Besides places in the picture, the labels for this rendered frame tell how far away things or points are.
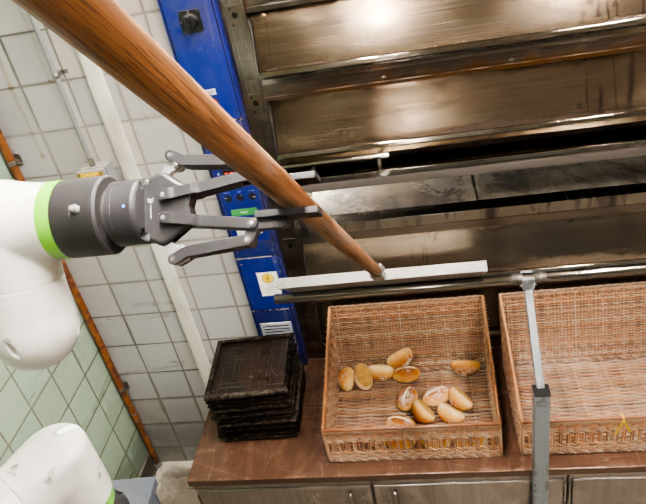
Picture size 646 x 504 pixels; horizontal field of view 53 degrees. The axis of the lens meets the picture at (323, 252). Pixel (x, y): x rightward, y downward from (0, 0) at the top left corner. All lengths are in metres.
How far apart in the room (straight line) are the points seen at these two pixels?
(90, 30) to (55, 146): 1.98
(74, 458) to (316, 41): 1.25
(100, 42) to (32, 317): 0.54
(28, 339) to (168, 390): 2.03
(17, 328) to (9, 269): 0.07
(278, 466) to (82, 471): 1.03
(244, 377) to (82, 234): 1.53
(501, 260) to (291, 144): 0.80
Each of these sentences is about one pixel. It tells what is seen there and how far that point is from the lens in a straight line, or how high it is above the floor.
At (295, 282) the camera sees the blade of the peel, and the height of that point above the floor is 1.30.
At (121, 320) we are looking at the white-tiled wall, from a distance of 2.64.
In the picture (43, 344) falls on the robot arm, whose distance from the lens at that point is 0.84.
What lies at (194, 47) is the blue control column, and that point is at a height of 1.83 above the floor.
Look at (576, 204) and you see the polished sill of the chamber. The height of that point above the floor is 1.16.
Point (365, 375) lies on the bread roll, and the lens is 2.36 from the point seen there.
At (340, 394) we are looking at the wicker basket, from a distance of 2.39.
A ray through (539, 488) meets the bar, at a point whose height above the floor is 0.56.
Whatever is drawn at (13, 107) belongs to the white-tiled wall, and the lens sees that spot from 2.30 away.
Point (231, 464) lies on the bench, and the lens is 2.30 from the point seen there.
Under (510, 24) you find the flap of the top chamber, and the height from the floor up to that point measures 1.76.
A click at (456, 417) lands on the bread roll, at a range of 2.20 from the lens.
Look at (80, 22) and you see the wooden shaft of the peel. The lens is 0.32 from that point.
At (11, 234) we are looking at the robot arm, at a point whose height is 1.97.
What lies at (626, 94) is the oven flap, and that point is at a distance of 2.07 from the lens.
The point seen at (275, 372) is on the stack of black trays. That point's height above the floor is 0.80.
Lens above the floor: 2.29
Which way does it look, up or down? 33 degrees down
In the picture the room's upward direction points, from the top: 12 degrees counter-clockwise
